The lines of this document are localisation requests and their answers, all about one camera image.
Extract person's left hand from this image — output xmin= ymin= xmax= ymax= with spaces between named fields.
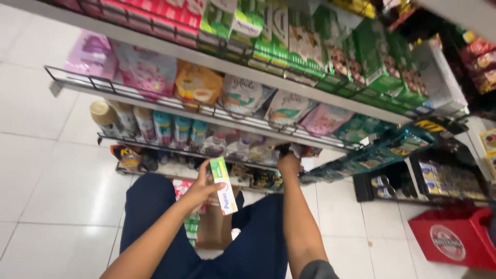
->
xmin=182 ymin=159 xmax=228 ymax=212

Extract person's right hand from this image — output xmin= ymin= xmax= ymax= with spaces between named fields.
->
xmin=277 ymin=150 xmax=303 ymax=180

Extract green white toothpaste box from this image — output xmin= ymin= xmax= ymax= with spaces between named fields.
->
xmin=209 ymin=157 xmax=238 ymax=216

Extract red white toothpaste pack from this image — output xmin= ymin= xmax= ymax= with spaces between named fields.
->
xmin=172 ymin=179 xmax=194 ymax=202

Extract green white toothpaste packs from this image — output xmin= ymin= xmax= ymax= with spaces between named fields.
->
xmin=184 ymin=212 xmax=201 ymax=247

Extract brown cardboard carton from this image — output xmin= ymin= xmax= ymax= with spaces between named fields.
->
xmin=195 ymin=189 xmax=244 ymax=251

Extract person's navy trousers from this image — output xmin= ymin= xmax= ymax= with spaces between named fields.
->
xmin=119 ymin=173 xmax=290 ymax=279

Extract store shelf rack with goods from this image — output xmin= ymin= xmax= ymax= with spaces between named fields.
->
xmin=0 ymin=0 xmax=470 ymax=194

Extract person's grey sleeve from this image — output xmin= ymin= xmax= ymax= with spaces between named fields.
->
xmin=299 ymin=259 xmax=340 ymax=279

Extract black shelf rack with goods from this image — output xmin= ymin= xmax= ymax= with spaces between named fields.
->
xmin=353 ymin=0 xmax=496 ymax=207

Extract red plastic crate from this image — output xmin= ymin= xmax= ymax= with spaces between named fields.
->
xmin=408 ymin=205 xmax=496 ymax=272

